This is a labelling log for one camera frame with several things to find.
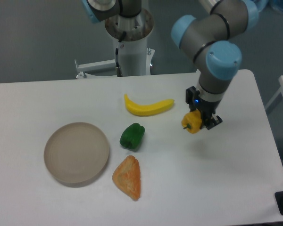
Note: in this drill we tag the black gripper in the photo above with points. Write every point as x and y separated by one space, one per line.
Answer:
199 99

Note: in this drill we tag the yellow toy pepper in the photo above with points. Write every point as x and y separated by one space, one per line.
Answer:
192 122

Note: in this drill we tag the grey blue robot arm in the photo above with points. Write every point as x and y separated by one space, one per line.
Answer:
205 42

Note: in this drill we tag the green toy pepper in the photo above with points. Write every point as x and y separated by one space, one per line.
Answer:
132 136

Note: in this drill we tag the beige round plate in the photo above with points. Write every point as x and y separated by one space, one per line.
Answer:
76 154

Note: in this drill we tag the yellow toy banana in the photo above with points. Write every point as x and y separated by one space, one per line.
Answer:
148 110

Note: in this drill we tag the orange toy bread triangle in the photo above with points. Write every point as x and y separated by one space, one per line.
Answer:
127 177

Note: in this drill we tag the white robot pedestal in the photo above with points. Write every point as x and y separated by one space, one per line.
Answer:
130 42

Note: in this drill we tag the white pedestal foot bracket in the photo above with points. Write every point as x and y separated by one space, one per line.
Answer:
101 69

